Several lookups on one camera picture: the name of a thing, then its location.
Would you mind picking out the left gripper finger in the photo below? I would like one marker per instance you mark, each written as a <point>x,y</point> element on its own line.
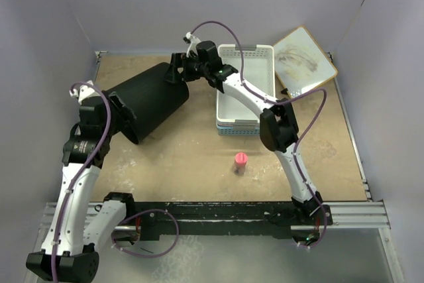
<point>117,102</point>
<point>124,120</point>

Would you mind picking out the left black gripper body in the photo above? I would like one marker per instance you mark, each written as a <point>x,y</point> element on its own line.
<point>114,113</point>

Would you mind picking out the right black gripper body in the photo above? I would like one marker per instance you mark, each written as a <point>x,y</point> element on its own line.
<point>193,71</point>

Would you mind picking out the large black plastic container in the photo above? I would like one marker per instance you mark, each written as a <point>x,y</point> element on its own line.
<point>151,99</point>

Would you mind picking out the white perforated plastic basket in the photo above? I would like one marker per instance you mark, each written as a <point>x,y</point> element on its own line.
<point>257,63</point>

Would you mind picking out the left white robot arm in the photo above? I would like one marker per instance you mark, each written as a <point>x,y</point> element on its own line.
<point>70,251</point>

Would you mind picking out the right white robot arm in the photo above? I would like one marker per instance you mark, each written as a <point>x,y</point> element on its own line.
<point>279,131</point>

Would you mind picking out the blue perforated plastic basket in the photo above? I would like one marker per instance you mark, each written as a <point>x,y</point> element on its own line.
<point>241,128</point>

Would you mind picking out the pink capped small bottle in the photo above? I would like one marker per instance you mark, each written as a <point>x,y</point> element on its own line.
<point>240,162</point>

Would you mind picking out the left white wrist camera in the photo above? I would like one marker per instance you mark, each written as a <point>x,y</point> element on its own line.
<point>83,91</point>

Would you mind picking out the aluminium table frame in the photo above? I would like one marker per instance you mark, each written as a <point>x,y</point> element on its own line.
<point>348,215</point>

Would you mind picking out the small whiteboard with wooden frame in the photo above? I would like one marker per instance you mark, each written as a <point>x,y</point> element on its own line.
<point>300,63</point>

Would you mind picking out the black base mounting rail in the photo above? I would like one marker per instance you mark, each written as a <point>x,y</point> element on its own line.
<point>268,218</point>

